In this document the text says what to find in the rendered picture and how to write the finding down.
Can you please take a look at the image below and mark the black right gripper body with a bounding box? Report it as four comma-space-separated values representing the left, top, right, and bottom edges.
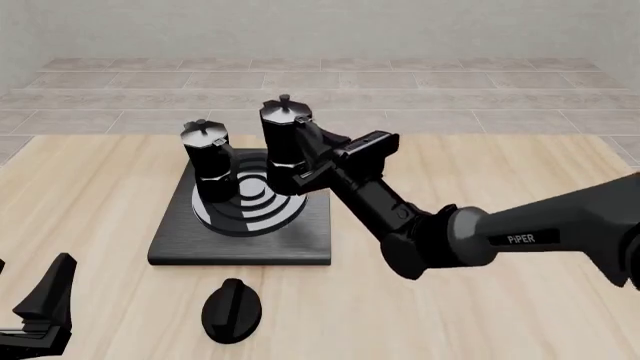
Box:
328, 144, 389, 182

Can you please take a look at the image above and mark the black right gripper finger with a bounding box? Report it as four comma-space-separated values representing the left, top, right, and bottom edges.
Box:
293, 164, 336, 189
316, 125, 352, 152

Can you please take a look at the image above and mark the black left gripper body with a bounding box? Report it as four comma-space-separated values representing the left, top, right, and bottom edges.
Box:
0, 317, 74, 360

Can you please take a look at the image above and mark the black moka pot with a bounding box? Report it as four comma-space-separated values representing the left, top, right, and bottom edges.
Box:
180, 118, 241, 204
258, 93, 327, 198

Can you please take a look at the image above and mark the flat black stove plate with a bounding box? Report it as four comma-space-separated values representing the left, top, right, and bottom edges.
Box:
147, 147, 334, 268

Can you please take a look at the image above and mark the round black stove knob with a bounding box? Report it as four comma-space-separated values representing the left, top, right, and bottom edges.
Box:
200, 277, 264, 345

